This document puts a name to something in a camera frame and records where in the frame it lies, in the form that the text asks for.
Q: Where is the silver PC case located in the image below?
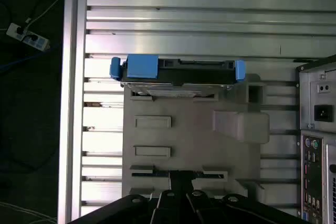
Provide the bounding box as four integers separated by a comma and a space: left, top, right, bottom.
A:
296, 54, 336, 224

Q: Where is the thin white floor cable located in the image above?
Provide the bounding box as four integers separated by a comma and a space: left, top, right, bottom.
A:
0, 199, 58, 224

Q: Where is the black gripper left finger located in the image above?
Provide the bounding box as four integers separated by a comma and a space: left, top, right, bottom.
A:
67, 170, 184, 224

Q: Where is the white power strip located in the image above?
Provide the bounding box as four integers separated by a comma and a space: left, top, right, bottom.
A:
5, 22, 51, 51

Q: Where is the hard disk in blue carrier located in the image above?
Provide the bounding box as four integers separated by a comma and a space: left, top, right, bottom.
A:
109, 54, 247, 97

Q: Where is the black power cable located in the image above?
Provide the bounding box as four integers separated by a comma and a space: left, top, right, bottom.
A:
15, 0, 66, 35

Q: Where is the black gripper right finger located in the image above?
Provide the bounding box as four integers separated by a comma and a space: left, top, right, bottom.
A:
182, 170, 317, 224

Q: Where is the blue cable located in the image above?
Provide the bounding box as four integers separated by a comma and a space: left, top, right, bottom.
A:
0, 47, 57, 71

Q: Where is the grey parts rack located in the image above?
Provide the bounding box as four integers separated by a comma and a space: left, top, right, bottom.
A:
122, 73, 271, 204

